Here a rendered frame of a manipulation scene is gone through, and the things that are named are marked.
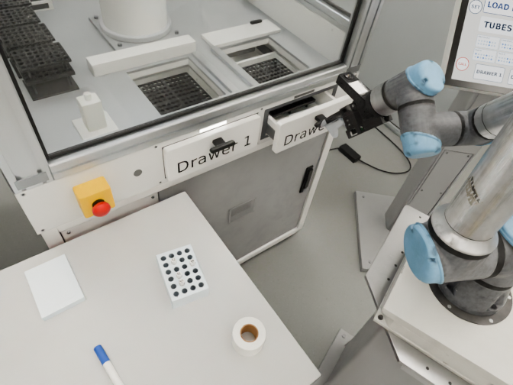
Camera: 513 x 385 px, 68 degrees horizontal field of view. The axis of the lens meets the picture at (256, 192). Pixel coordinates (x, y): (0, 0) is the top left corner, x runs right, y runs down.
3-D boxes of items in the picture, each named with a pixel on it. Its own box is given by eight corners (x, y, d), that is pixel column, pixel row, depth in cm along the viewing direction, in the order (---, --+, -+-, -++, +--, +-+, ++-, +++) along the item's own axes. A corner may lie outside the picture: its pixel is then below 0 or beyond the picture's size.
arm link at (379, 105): (376, 84, 85) (399, 75, 89) (362, 92, 89) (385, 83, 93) (389, 114, 85) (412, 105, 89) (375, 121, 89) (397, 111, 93)
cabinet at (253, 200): (304, 234, 194) (350, 108, 134) (106, 349, 148) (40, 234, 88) (208, 127, 240) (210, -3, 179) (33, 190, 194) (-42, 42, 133)
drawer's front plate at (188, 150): (257, 146, 113) (261, 116, 105) (168, 182, 100) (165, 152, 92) (253, 142, 114) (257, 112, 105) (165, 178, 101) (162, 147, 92)
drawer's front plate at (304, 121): (344, 124, 124) (354, 95, 116) (275, 154, 111) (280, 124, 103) (340, 121, 125) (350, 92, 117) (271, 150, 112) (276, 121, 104)
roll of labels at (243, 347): (265, 355, 80) (268, 349, 77) (232, 357, 79) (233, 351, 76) (262, 322, 84) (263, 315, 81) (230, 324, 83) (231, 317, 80)
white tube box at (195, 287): (208, 295, 87) (208, 288, 84) (172, 308, 84) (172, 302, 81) (191, 252, 94) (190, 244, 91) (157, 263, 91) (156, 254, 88)
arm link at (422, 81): (424, 93, 75) (417, 53, 76) (383, 112, 85) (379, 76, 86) (451, 97, 78) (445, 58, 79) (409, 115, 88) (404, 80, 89)
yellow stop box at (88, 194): (117, 208, 90) (111, 189, 85) (87, 221, 87) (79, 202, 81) (108, 194, 93) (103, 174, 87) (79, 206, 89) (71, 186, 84)
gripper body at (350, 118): (346, 140, 100) (378, 126, 89) (333, 110, 100) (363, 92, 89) (366, 131, 103) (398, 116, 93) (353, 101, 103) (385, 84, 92)
